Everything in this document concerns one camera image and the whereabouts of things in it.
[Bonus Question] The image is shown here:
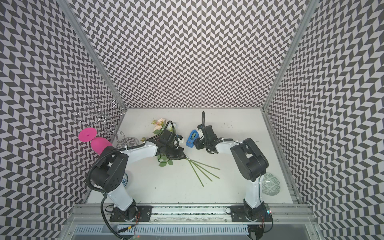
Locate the blue tape dispenser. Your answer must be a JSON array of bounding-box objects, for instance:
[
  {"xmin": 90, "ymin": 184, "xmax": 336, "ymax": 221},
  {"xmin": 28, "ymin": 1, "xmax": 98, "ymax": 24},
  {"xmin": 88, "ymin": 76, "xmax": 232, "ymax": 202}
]
[{"xmin": 186, "ymin": 130, "xmax": 200, "ymax": 148}]

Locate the artificial rose bouquet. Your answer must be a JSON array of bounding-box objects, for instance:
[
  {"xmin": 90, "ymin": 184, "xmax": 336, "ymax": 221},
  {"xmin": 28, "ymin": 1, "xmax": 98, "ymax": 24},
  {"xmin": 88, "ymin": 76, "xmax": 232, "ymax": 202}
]
[{"xmin": 141, "ymin": 118, "xmax": 220, "ymax": 187}]

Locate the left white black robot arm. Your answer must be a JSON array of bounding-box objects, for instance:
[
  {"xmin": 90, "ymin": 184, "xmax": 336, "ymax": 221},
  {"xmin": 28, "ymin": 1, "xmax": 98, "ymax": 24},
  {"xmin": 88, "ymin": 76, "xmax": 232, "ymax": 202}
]
[{"xmin": 87, "ymin": 130, "xmax": 186, "ymax": 222}]

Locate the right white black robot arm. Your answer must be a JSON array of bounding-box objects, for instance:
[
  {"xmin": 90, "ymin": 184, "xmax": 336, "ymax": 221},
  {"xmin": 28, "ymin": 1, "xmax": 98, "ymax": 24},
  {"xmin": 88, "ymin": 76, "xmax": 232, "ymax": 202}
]
[{"xmin": 194, "ymin": 124, "xmax": 269, "ymax": 222}]

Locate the blue white patterned bowl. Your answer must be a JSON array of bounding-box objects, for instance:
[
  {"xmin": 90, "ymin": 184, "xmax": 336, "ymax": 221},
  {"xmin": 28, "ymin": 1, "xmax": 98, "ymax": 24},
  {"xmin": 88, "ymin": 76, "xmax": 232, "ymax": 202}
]
[{"xmin": 122, "ymin": 173, "xmax": 129, "ymax": 188}]

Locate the green patterned plate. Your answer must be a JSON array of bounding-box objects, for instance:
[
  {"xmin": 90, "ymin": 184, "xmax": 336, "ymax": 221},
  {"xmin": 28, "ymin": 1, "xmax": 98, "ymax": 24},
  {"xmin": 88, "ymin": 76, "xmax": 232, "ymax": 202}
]
[{"xmin": 262, "ymin": 173, "xmax": 281, "ymax": 196}]

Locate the pink silicone goblet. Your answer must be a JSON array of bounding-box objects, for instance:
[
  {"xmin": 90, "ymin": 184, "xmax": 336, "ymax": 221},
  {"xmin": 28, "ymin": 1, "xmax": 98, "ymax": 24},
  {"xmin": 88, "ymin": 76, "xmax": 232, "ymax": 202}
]
[{"xmin": 78, "ymin": 127, "xmax": 112, "ymax": 156}]

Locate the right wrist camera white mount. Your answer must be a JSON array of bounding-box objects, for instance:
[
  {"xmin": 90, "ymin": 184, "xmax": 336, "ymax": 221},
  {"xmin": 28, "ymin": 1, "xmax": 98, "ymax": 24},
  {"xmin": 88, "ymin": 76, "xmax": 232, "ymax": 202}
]
[{"xmin": 198, "ymin": 130, "xmax": 204, "ymax": 141}]

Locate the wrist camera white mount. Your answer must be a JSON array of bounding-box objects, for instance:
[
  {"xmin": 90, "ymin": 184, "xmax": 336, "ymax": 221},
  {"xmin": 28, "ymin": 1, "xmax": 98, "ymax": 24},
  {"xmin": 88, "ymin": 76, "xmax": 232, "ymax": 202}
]
[
  {"xmin": 176, "ymin": 135, "xmax": 185, "ymax": 146},
  {"xmin": 198, "ymin": 130, "xmax": 204, "ymax": 141}
]

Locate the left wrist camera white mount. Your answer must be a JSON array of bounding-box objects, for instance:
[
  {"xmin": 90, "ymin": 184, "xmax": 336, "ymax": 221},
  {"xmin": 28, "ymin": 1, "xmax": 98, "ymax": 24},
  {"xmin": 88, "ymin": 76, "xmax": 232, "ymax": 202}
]
[{"xmin": 176, "ymin": 135, "xmax": 185, "ymax": 146}]

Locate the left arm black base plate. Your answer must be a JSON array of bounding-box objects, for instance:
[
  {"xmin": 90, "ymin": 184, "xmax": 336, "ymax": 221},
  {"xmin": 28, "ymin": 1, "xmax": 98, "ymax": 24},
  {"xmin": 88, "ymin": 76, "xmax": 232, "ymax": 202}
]
[{"xmin": 110, "ymin": 205, "xmax": 153, "ymax": 223}]

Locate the silver wire jewelry stand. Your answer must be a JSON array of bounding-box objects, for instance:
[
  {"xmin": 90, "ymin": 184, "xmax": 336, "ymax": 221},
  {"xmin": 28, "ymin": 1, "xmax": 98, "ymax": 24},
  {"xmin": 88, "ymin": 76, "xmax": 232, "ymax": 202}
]
[{"xmin": 72, "ymin": 100, "xmax": 140, "ymax": 148}]

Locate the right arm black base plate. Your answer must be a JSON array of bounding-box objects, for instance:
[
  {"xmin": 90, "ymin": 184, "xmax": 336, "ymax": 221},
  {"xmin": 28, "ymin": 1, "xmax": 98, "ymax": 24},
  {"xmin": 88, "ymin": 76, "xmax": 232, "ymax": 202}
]
[{"xmin": 229, "ymin": 205, "xmax": 273, "ymax": 223}]

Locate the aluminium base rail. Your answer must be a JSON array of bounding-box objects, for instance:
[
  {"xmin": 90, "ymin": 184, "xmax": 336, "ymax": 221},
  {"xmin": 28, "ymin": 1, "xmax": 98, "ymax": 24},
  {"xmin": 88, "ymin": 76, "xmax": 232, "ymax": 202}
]
[{"xmin": 62, "ymin": 203, "xmax": 319, "ymax": 226}]

